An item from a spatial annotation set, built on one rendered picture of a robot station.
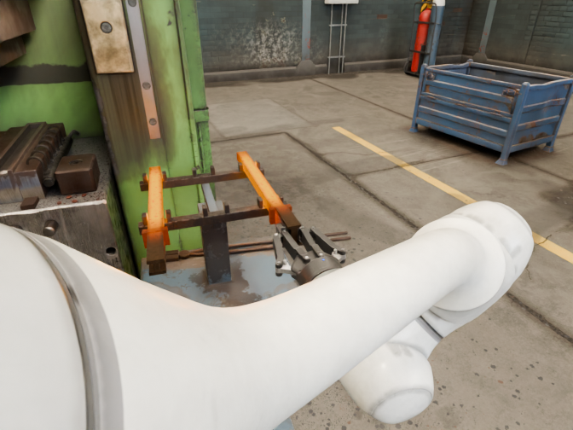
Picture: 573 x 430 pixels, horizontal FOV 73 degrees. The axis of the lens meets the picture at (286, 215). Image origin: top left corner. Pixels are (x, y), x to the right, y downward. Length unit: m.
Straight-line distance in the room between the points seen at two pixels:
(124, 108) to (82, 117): 0.39
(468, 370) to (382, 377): 1.44
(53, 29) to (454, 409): 1.91
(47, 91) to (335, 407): 1.51
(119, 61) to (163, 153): 0.28
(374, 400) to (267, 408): 0.30
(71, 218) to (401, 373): 0.87
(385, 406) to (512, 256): 0.21
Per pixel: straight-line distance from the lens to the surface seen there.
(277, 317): 0.20
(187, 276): 1.09
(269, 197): 0.85
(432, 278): 0.31
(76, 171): 1.11
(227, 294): 1.01
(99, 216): 1.09
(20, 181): 1.15
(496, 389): 1.88
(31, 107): 1.59
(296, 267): 0.64
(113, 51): 1.15
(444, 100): 4.42
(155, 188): 0.94
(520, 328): 2.19
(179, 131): 1.22
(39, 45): 1.54
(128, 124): 1.21
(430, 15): 8.03
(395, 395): 0.47
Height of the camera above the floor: 1.36
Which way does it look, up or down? 30 degrees down
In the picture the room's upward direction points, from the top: straight up
